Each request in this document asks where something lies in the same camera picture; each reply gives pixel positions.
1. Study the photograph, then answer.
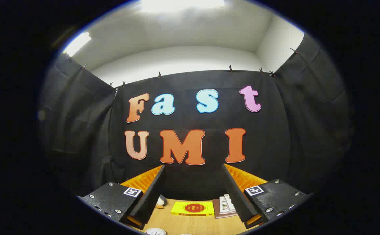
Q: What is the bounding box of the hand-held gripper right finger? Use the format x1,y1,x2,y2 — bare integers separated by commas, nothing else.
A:
222,163,311,229

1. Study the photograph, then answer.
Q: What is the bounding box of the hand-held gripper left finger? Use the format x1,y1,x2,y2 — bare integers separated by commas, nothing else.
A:
77,165,166,229

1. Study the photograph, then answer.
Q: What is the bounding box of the white illustrated cover book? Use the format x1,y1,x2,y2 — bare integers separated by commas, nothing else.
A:
223,194,236,212

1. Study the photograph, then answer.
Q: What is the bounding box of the thin white book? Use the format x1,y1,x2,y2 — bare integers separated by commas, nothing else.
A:
219,196,231,215

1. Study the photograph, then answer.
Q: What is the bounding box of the brown cover book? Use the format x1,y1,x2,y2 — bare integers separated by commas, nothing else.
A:
213,198,239,219

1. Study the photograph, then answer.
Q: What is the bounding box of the yellow book red circle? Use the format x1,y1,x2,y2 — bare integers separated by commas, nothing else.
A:
171,201,215,216

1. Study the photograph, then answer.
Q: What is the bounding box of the row of cloth clips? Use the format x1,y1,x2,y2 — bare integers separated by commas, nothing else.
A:
82,47,299,89

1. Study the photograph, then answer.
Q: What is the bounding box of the ceiling light panel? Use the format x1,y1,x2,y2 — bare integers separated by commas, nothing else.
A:
63,32,92,57
140,0,225,13

